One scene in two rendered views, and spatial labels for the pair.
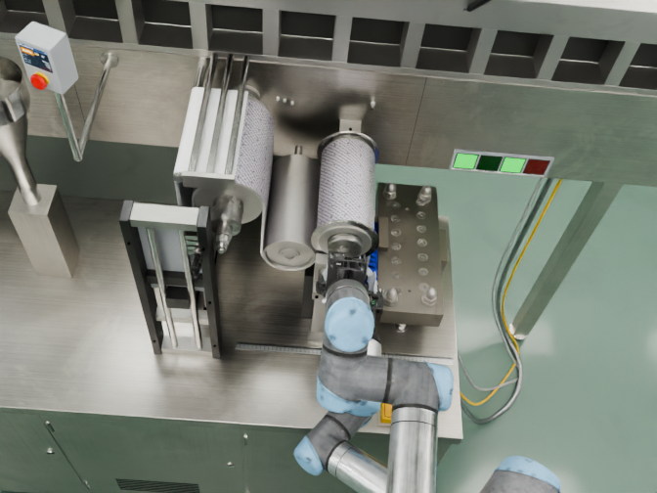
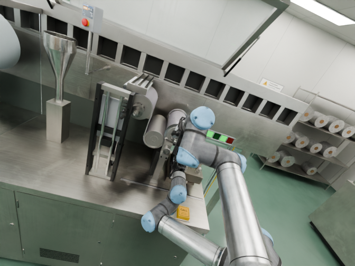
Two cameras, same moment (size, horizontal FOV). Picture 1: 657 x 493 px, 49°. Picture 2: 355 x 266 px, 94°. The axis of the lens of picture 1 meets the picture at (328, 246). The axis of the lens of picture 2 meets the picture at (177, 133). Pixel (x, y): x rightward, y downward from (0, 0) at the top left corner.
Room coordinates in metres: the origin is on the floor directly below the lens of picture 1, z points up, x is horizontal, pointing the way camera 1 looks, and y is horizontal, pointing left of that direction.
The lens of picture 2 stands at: (0.06, 0.06, 1.69)
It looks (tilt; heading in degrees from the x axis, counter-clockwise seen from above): 26 degrees down; 354
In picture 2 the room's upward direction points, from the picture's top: 22 degrees clockwise
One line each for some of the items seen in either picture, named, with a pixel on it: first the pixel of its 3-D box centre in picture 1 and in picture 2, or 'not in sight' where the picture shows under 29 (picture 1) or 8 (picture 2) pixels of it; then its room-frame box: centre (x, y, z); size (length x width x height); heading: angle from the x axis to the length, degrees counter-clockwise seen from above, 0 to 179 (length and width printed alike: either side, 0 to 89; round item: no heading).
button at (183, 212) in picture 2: (396, 408); (183, 212); (0.70, -0.21, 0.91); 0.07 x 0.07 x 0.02; 4
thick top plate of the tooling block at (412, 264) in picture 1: (407, 250); (188, 159); (1.10, -0.20, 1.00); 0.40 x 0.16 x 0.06; 4
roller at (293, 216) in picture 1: (292, 211); (156, 130); (1.04, 0.09, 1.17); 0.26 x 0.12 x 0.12; 4
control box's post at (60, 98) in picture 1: (66, 120); (88, 53); (0.93, 0.52, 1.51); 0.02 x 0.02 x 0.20
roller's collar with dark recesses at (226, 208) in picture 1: (226, 215); (137, 109); (0.89, 0.21, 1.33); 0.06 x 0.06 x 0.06; 4
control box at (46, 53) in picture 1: (45, 61); (90, 17); (0.92, 0.52, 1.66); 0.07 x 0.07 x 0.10; 73
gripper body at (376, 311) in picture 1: (365, 318); (178, 167); (0.82, -0.10, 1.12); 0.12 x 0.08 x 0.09; 4
